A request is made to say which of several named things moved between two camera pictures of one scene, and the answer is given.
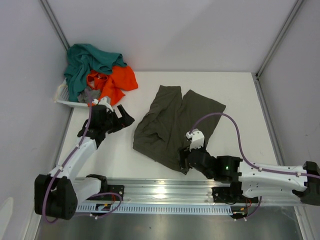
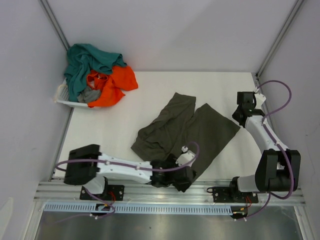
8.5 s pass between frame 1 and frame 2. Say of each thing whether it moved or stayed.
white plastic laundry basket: stayed
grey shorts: stayed
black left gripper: moved
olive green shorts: moved
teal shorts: stayed
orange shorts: stayed
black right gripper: moved
